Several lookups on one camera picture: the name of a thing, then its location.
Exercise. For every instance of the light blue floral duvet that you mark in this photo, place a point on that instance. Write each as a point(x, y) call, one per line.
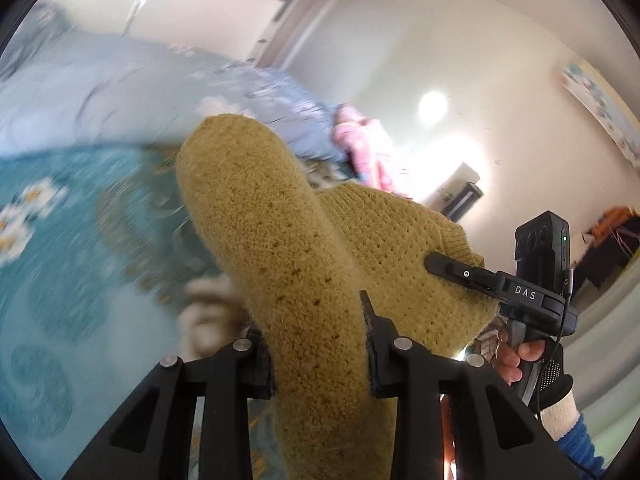
point(125, 90)

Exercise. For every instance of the pink garment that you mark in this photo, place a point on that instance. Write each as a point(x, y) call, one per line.
point(365, 145)

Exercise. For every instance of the teal floral bed sheet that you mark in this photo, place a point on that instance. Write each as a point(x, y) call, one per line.
point(75, 280)

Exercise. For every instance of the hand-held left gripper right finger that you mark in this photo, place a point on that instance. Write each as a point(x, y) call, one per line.
point(380, 360)

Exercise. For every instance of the dark furniture with orange clothes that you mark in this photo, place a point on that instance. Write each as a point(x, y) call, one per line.
point(610, 245)

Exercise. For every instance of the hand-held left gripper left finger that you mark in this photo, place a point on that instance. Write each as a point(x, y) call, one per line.
point(260, 367)

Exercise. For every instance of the mustard knit sweater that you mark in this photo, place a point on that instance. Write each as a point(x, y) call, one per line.
point(280, 240)

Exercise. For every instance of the wall picture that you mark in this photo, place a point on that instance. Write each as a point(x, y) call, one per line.
point(605, 105)

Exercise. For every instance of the person's right hand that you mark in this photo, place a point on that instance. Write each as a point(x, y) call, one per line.
point(555, 380)

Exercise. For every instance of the white wardrobe with black stripe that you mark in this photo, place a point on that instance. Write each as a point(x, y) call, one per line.
point(240, 5)

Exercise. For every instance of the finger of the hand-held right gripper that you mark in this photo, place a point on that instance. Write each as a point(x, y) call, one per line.
point(460, 274)

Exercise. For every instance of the black cabinet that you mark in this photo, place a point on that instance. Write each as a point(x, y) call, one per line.
point(462, 200)

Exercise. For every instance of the person's right forearm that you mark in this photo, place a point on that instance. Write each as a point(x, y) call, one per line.
point(575, 435)

